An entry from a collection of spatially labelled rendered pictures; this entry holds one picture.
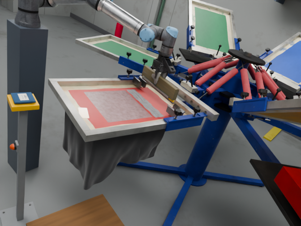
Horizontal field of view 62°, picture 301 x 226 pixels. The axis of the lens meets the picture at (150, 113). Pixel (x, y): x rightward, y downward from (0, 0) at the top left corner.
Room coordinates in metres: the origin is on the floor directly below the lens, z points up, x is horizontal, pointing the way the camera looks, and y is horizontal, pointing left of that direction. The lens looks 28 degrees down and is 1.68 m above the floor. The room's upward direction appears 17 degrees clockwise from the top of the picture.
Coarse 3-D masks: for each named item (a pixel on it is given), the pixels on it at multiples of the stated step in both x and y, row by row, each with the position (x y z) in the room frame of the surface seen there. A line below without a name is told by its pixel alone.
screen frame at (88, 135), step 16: (48, 80) 1.34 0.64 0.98; (64, 80) 1.38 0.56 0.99; (80, 80) 1.45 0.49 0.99; (96, 80) 1.52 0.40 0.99; (112, 80) 1.60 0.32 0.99; (128, 80) 1.69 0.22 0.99; (64, 96) 1.19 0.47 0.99; (192, 112) 1.49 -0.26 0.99; (80, 128) 0.97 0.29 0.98; (112, 128) 1.03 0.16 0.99; (128, 128) 1.08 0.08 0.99; (144, 128) 1.14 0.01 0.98; (160, 128) 1.22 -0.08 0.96
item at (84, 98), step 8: (104, 88) 1.51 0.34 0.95; (112, 88) 1.55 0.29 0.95; (120, 88) 1.59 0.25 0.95; (128, 88) 1.63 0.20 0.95; (136, 88) 1.67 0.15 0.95; (144, 88) 1.71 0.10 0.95; (72, 96) 1.28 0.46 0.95; (80, 96) 1.31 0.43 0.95; (88, 96) 1.34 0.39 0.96; (96, 96) 1.37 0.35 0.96; (104, 96) 1.40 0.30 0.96; (112, 96) 1.43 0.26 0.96; (120, 96) 1.47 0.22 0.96; (128, 96) 1.50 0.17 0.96; (144, 96) 1.58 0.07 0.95; (152, 96) 1.62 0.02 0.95; (80, 104) 1.22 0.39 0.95; (88, 104) 1.25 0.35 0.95; (96, 104) 1.27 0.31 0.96; (104, 104) 1.30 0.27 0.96; (112, 104) 1.33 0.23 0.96
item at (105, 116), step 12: (96, 108) 1.23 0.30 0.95; (108, 108) 1.27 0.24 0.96; (120, 108) 1.32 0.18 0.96; (132, 108) 1.36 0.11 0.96; (144, 108) 1.41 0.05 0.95; (156, 108) 1.46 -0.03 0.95; (96, 120) 1.11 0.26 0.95; (108, 120) 1.15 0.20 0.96; (120, 120) 1.19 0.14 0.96; (132, 120) 1.22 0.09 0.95; (144, 120) 1.26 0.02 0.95
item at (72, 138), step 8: (64, 120) 1.34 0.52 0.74; (64, 128) 1.33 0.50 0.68; (72, 128) 1.24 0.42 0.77; (64, 136) 1.32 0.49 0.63; (72, 136) 1.23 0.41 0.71; (80, 136) 1.14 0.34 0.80; (64, 144) 1.31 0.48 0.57; (72, 144) 1.22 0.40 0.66; (80, 144) 1.14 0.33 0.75; (88, 144) 1.07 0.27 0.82; (96, 144) 1.04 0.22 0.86; (72, 152) 1.21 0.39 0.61; (80, 152) 1.14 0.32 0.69; (88, 152) 1.06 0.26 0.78; (72, 160) 1.20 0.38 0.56; (80, 160) 1.14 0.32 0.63; (88, 160) 1.05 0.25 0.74; (80, 168) 1.15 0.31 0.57; (88, 168) 1.04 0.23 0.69; (88, 176) 1.04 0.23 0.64; (88, 184) 1.04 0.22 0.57
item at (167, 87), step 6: (144, 66) 1.65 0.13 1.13; (144, 72) 1.64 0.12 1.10; (150, 72) 1.60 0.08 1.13; (150, 78) 1.58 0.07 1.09; (162, 78) 1.51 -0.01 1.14; (156, 84) 1.53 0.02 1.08; (162, 84) 1.49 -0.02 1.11; (168, 84) 1.45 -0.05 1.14; (162, 90) 1.48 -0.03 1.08; (168, 90) 1.44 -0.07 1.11; (174, 90) 1.41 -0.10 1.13; (174, 96) 1.40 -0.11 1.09
